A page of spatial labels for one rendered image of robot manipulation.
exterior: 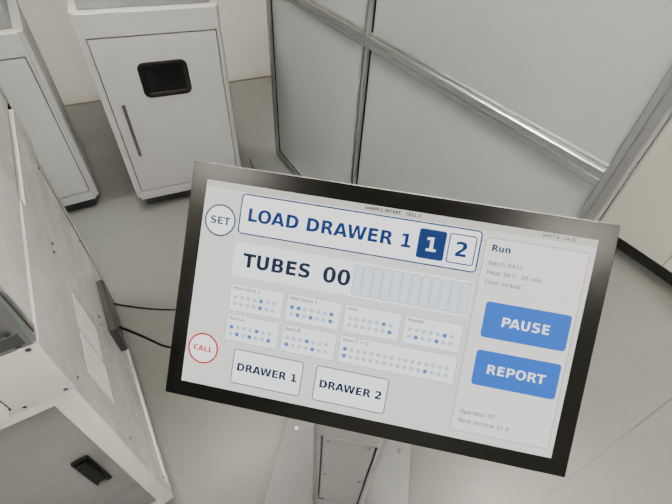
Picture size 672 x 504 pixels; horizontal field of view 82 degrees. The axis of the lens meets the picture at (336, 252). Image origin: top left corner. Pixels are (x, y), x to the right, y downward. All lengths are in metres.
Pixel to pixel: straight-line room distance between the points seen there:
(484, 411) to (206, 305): 0.37
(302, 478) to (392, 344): 1.03
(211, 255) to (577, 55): 0.86
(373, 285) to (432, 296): 0.07
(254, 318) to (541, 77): 0.87
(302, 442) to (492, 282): 1.14
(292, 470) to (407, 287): 1.10
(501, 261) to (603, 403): 1.53
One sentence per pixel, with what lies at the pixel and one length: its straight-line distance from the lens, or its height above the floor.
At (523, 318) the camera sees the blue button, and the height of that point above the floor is 1.10.
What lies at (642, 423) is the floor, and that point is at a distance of 2.03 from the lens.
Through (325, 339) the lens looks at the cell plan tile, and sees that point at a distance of 0.51.
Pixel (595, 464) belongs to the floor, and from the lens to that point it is 1.84.
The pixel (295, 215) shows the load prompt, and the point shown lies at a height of 1.16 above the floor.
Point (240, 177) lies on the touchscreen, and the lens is 0.51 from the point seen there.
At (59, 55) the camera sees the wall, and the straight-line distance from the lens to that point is 3.85.
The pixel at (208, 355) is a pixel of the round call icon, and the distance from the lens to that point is 0.56.
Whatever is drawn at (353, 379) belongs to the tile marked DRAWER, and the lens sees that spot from 0.52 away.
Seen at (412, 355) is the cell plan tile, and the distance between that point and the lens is 0.51.
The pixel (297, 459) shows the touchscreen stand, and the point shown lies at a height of 0.04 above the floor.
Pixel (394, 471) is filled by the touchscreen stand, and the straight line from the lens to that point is 1.52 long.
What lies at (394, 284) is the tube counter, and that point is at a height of 1.11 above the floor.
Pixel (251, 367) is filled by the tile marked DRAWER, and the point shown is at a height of 1.01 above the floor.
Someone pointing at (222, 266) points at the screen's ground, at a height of 1.10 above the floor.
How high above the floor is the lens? 1.47
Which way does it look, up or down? 45 degrees down
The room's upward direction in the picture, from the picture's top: 4 degrees clockwise
